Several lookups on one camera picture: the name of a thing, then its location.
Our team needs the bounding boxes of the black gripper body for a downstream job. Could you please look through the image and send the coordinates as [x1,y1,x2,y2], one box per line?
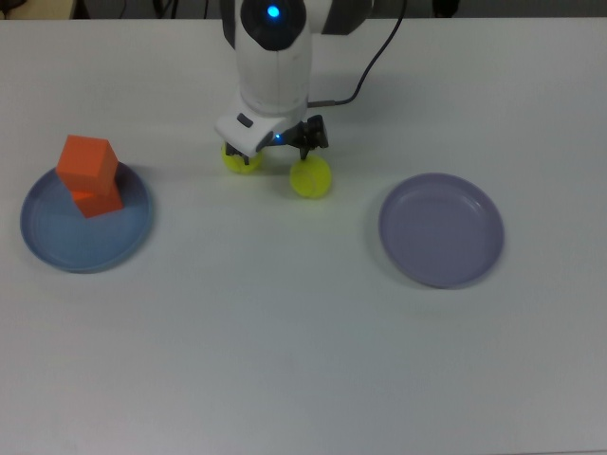
[272,123,303,146]

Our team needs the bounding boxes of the yellow tennis ball HEAD print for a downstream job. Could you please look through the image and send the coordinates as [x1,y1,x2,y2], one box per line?
[221,144,263,176]

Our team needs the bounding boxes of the plain yellow tennis ball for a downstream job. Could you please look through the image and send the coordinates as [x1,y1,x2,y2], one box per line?
[288,157,332,199]

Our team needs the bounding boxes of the orange cube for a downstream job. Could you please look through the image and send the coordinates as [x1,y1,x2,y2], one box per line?
[69,177,125,219]
[56,134,119,194]

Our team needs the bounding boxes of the purple plate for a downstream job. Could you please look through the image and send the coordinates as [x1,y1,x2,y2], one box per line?
[377,172,506,289]

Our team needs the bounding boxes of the blue plate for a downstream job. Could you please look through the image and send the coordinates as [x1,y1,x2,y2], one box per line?
[19,160,154,275]

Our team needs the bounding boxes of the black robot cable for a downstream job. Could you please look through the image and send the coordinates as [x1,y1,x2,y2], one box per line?
[306,0,409,106]

